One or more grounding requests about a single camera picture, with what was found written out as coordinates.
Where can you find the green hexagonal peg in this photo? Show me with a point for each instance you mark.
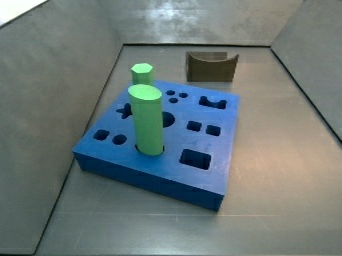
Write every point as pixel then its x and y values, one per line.
pixel 141 72

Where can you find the green round peg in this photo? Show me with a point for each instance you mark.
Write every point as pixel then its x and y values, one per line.
pixel 145 107

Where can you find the black curved fixture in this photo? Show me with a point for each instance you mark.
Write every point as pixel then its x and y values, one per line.
pixel 209 66

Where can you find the blue foam peg board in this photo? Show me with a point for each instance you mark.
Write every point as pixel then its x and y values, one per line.
pixel 189 171

